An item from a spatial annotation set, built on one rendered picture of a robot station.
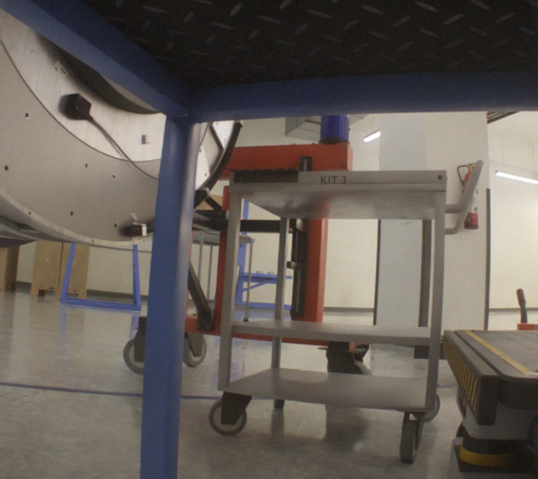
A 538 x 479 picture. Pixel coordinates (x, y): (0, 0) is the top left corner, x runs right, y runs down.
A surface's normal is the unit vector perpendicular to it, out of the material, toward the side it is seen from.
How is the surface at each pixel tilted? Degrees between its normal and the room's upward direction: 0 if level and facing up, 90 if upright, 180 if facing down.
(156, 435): 90
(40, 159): 90
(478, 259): 90
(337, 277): 90
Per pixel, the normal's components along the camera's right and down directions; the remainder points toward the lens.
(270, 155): -0.33, -0.19
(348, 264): 0.34, -0.15
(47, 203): 0.94, 0.00
